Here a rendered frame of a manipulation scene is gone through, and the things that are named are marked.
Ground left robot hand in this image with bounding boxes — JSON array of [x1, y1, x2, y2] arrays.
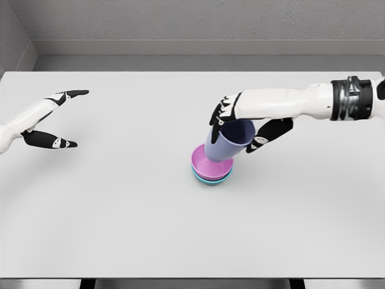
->
[[6, 89, 90, 149]]

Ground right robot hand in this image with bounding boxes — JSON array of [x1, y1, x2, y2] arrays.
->
[[209, 91, 297, 154]]

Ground lavender blue cup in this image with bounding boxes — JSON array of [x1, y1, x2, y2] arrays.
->
[[204, 119, 256, 165]]

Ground pink bowl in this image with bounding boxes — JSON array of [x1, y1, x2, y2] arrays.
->
[[191, 143, 235, 182]]

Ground teal bowl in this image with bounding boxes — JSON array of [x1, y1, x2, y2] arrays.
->
[[191, 167, 234, 186]]

